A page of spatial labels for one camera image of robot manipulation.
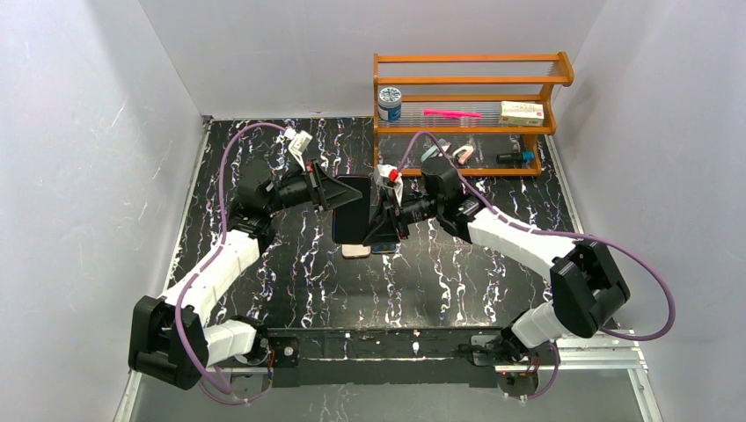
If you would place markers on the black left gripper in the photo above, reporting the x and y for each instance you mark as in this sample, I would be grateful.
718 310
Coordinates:
316 188

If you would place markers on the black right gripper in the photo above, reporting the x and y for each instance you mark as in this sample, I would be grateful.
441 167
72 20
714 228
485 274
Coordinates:
398 218

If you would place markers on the black smartphone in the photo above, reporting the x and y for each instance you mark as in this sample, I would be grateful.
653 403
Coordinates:
384 248

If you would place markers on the black remote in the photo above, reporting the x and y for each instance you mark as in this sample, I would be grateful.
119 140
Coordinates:
351 221

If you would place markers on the pink phone case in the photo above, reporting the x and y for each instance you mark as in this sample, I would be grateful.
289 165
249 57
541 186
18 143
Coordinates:
355 251

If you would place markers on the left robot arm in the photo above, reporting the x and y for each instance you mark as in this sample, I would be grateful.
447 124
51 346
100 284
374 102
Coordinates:
170 337

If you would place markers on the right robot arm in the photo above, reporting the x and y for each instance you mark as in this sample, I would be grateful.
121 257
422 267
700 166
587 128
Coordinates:
587 287

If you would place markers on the teal white stapler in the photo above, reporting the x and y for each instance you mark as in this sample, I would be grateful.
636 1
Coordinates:
436 150

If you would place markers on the blue white round jar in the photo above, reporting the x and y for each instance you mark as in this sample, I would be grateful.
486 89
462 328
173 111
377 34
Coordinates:
389 103

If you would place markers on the pink white clip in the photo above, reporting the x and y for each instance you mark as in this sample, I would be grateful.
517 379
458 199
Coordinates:
463 154

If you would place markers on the black base bar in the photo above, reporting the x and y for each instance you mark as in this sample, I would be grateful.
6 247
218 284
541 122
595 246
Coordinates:
379 356

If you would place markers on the pink pen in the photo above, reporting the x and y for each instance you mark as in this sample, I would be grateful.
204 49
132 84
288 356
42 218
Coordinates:
449 114

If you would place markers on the black blue marker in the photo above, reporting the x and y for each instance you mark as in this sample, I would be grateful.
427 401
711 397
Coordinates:
515 157

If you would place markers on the orange wooden shelf rack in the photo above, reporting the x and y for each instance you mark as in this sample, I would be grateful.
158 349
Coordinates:
469 83

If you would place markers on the white red small box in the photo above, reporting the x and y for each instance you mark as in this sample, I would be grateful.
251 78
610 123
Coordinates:
524 114

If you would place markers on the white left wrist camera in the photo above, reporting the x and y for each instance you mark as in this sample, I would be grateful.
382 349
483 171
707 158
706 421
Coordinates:
298 143

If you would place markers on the aluminium frame rail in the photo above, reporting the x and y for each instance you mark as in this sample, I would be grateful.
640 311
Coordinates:
601 352

